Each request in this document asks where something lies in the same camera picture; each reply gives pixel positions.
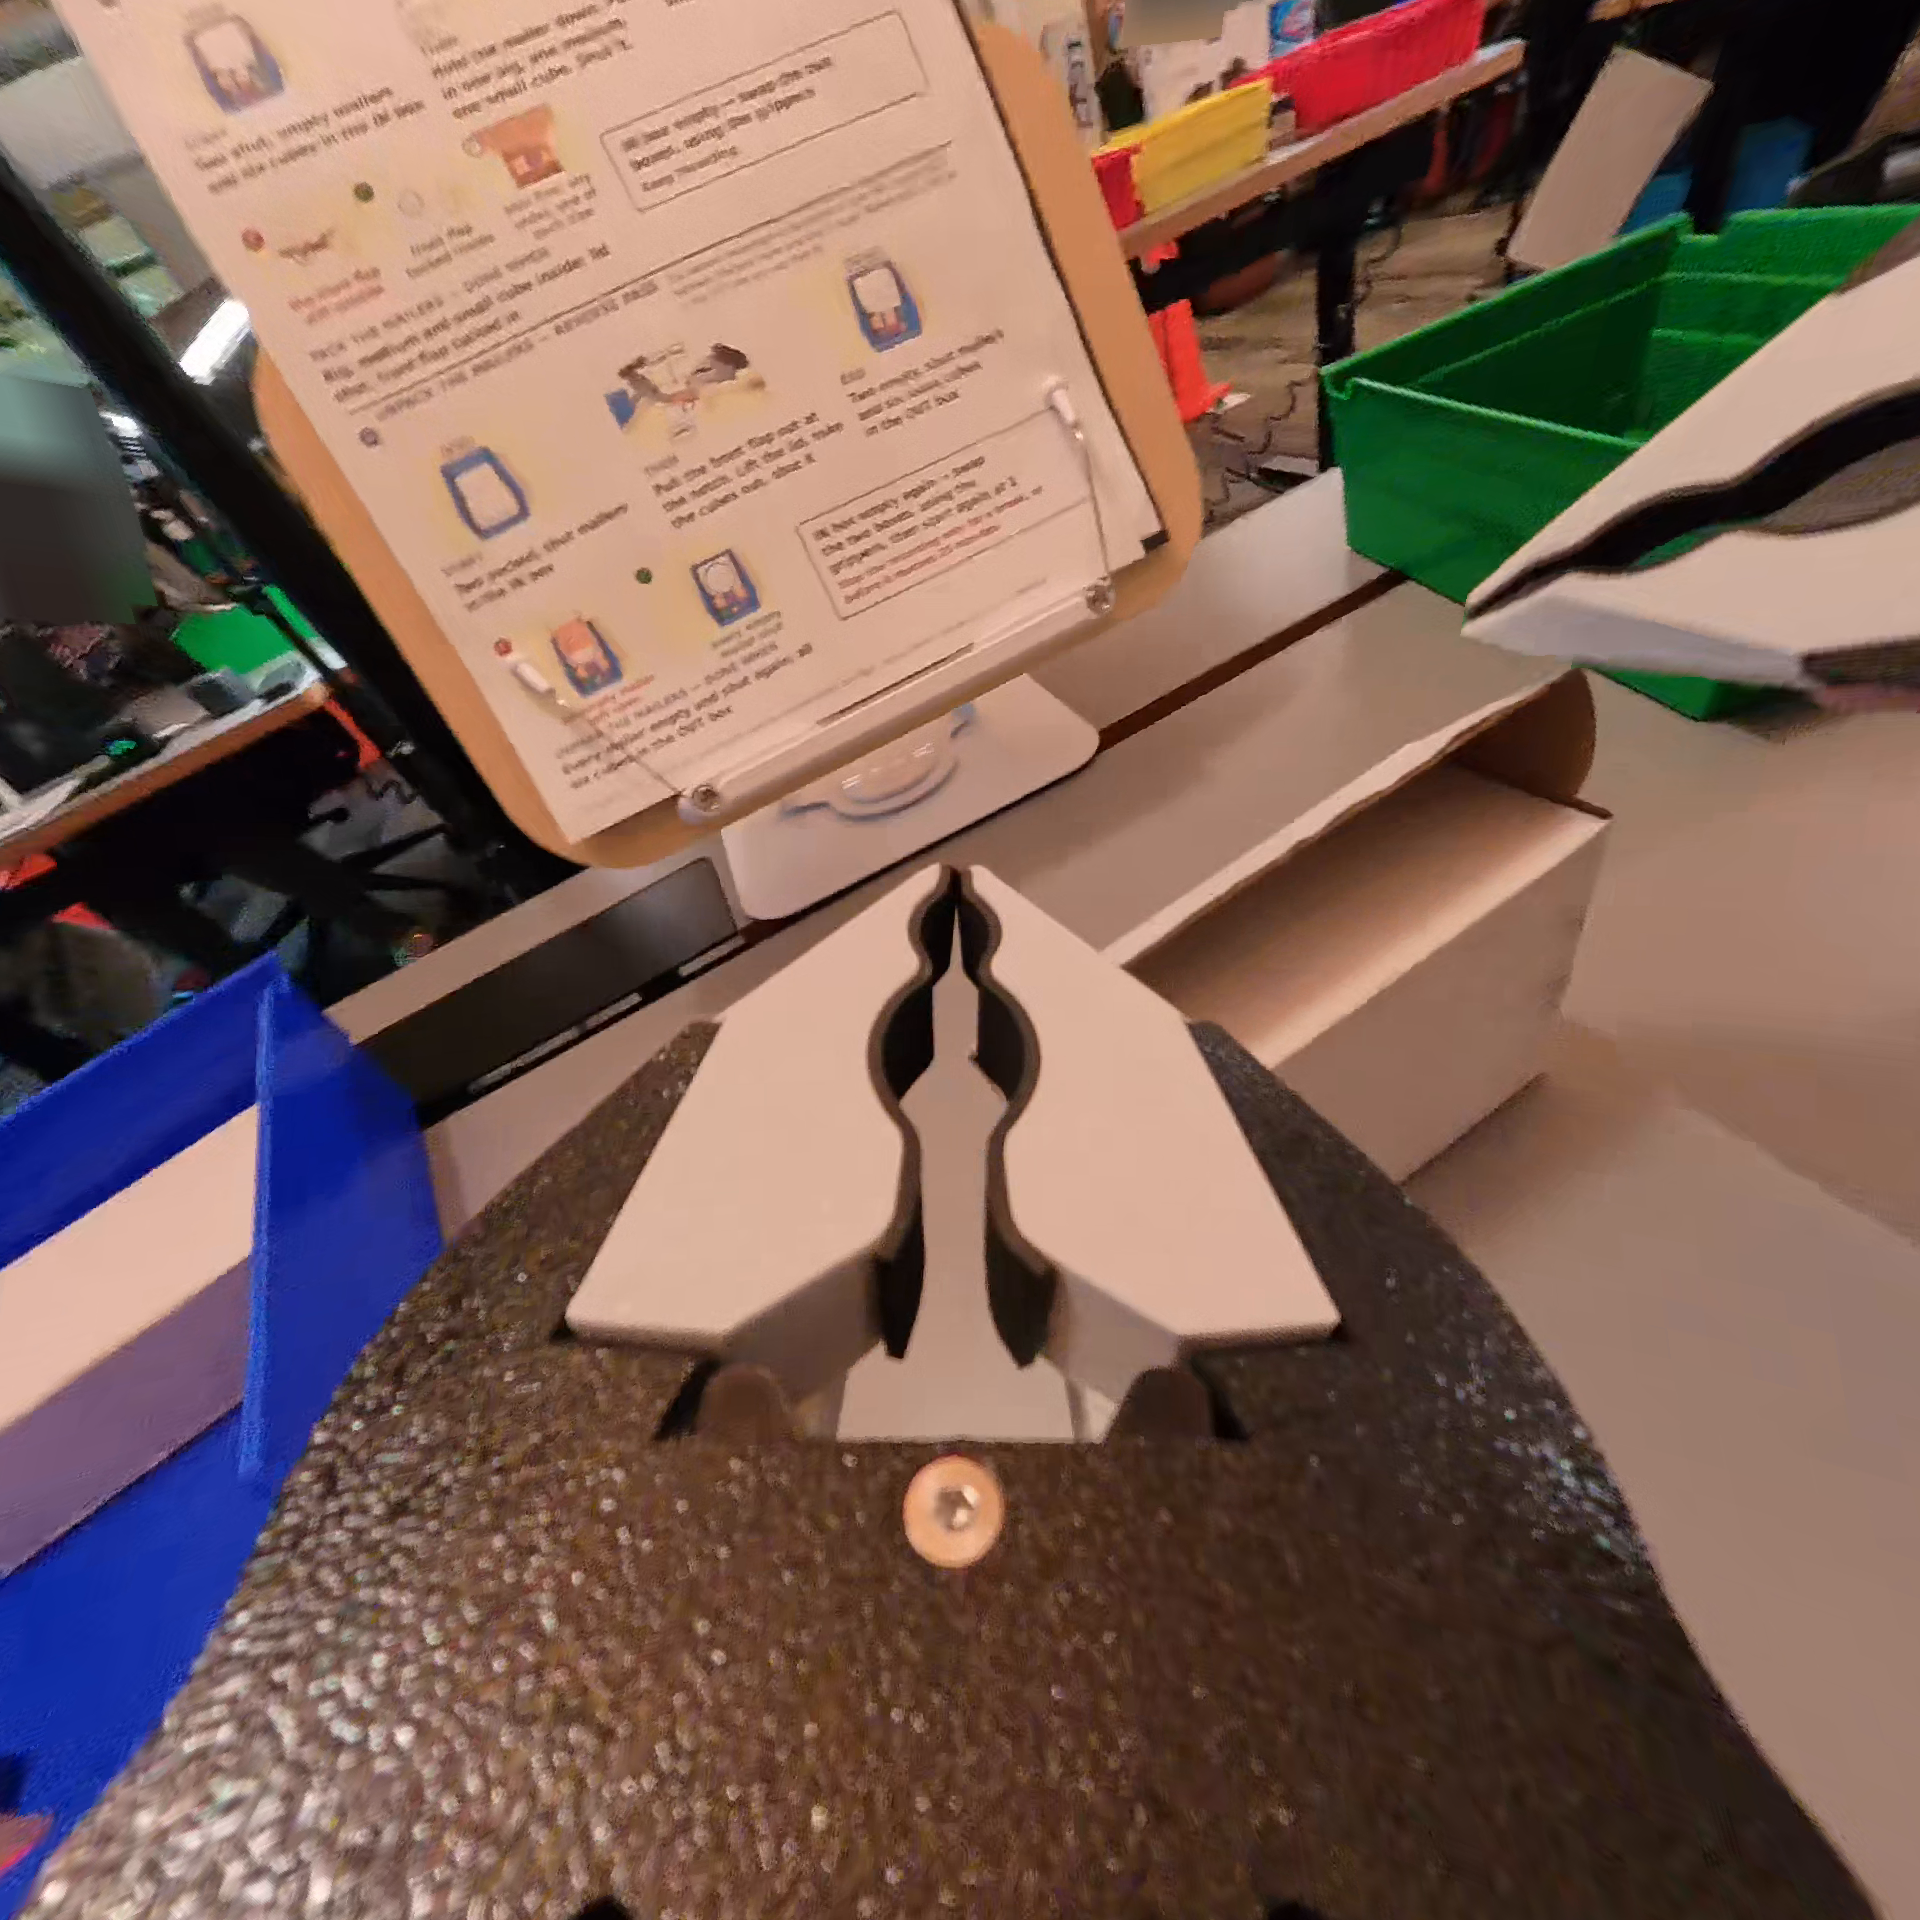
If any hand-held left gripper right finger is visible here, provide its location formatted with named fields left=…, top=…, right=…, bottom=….
left=960, top=862, right=1342, bottom=1419

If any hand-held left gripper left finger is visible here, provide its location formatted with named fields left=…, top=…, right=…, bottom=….
left=562, top=862, right=963, bottom=1432

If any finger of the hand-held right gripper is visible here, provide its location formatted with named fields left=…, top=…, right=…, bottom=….
left=1467, top=499, right=1920, bottom=706
left=1474, top=259, right=1920, bottom=613

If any white cardboard mailer box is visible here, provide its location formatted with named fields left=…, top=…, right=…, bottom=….
left=0, top=1101, right=265, bottom=1578
left=1102, top=670, right=1614, bottom=1190

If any blue plastic bin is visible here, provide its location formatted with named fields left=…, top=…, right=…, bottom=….
left=0, top=951, right=449, bottom=1884

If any green plastic bin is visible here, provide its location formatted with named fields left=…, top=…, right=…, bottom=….
left=1324, top=200, right=1920, bottom=725

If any grey flat board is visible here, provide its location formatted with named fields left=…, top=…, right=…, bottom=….
left=1507, top=45, right=1715, bottom=279

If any metal page holder clip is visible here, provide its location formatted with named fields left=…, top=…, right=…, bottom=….
left=1044, top=382, right=1121, bottom=616
left=510, top=660, right=726, bottom=824

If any white stand base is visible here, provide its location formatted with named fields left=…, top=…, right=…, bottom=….
left=720, top=674, right=1102, bottom=924

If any wooden workbench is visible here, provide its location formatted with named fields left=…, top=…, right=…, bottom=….
left=1119, top=37, right=1531, bottom=264

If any red plastic bin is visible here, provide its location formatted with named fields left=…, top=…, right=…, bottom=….
left=1230, top=0, right=1488, bottom=136

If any yellow plastic bin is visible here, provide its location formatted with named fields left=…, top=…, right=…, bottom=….
left=1112, top=77, right=1279, bottom=212

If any printed instruction sheet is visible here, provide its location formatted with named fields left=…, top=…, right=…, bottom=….
left=54, top=0, right=1176, bottom=846

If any black metal pole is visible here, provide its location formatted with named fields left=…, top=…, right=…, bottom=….
left=0, top=151, right=519, bottom=886

